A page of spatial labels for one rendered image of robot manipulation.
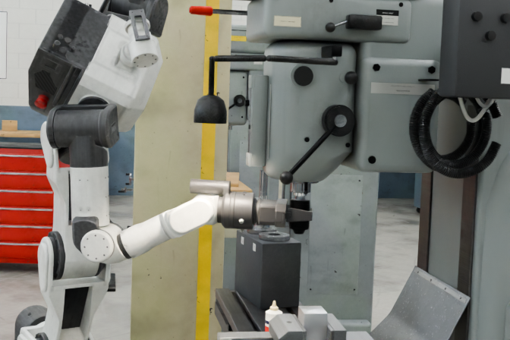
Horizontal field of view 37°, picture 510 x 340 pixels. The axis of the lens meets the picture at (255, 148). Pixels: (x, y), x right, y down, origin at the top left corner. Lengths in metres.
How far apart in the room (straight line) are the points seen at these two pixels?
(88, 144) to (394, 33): 0.75
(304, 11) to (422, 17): 0.27
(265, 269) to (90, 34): 0.79
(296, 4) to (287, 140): 0.30
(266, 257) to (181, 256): 1.44
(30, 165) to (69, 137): 4.42
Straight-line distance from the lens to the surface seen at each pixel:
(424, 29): 1.78
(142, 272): 3.57
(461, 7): 1.53
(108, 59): 1.97
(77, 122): 1.85
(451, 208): 1.92
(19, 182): 6.31
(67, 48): 1.95
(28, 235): 6.36
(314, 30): 1.69
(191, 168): 3.50
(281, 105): 1.70
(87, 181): 1.85
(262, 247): 2.15
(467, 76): 1.53
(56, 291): 2.31
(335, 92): 1.72
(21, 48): 10.82
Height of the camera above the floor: 1.51
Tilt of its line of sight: 4 degrees down
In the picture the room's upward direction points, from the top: 2 degrees clockwise
